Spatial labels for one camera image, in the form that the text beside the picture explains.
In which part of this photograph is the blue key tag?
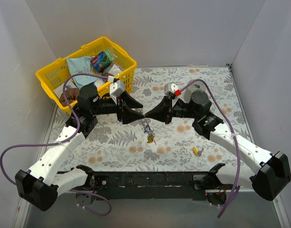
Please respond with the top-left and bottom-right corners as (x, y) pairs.
(145, 126), (151, 133)

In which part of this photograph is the yellow key tag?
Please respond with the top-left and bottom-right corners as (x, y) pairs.
(147, 137), (154, 143)

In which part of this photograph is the yellow headed key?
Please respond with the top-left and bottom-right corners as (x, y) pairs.
(192, 147), (204, 157)

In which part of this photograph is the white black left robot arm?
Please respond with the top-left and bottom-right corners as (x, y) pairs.
(15, 83), (144, 211)

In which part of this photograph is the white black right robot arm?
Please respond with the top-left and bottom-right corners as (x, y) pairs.
(145, 90), (291, 201)

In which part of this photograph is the grey tape roll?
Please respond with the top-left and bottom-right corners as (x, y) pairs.
(184, 81), (206, 103)

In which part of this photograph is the floral table mat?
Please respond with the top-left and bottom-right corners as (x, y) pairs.
(60, 66), (250, 171)

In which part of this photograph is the brown round pastry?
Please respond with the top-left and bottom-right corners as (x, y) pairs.
(59, 88), (80, 106)

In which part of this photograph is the white card box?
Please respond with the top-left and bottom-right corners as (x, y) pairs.
(53, 80), (76, 98)

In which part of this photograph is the blue green sponge pack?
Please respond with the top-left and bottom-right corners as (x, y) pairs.
(90, 50), (114, 72)

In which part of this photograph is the light blue chips bag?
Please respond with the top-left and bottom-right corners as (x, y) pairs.
(66, 57), (99, 89)

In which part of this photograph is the yellow plastic basket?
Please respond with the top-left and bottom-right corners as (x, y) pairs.
(36, 37), (137, 114)

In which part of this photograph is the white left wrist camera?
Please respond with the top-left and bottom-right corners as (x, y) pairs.
(109, 80), (125, 105)

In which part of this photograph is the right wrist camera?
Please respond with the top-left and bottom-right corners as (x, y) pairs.
(164, 83), (181, 100)

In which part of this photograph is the aluminium frame rail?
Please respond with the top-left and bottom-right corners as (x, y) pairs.
(21, 172), (279, 193)

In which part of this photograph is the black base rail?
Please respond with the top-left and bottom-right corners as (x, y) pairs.
(67, 171), (232, 201)

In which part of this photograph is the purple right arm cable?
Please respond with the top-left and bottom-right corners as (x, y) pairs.
(176, 79), (242, 219)

